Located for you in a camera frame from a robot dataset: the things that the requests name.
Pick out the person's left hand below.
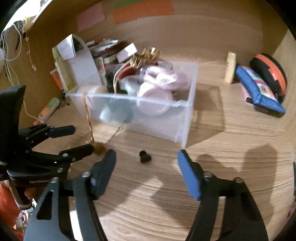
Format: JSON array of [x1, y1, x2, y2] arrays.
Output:
[[25, 186, 46, 202]]

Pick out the green orange tube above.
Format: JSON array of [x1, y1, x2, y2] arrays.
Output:
[[34, 97, 60, 126]]

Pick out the white hanging cord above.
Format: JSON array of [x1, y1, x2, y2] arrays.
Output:
[[0, 22, 45, 123]]

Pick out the white paper folder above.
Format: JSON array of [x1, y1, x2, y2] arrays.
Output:
[[56, 34, 101, 86]]

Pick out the red pouch with gold bow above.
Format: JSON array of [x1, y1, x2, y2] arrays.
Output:
[[113, 47, 162, 94]]

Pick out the pink sticky note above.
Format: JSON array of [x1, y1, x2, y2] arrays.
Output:
[[76, 3, 106, 31]]

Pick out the black spray bottle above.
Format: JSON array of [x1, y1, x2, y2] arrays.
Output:
[[106, 72, 127, 94]]

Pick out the stack of books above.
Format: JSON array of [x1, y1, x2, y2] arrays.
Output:
[[86, 38, 123, 70]]

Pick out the orange booklet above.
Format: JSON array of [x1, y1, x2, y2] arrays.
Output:
[[50, 68, 63, 90]]

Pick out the black orange round case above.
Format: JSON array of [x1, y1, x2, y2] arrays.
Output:
[[249, 53, 287, 103]]

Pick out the white round jar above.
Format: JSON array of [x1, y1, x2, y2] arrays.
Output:
[[85, 85, 108, 109]]

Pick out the blue patchwork pencil case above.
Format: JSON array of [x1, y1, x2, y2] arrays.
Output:
[[235, 64, 285, 114]]

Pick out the pink striped pouch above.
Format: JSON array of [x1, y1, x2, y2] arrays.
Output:
[[140, 65, 179, 90]]

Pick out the small white cardboard box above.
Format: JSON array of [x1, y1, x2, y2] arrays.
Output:
[[116, 43, 137, 63]]

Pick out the small black clip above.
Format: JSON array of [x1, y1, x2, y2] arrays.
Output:
[[139, 150, 152, 163]]

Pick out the orange sticky note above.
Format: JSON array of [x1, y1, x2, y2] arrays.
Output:
[[112, 0, 174, 24]]

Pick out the light blue roll-on bottle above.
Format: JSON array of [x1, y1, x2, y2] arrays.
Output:
[[99, 100, 133, 126]]

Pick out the green sticky note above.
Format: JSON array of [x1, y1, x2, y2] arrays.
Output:
[[113, 0, 146, 9]]

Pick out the braided cord with beads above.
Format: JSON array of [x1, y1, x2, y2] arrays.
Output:
[[82, 92, 107, 156]]

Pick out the clear plastic storage box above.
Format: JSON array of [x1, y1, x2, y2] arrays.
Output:
[[67, 61, 199, 148]]

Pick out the cream lotion bottle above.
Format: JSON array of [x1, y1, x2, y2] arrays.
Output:
[[224, 52, 237, 84]]

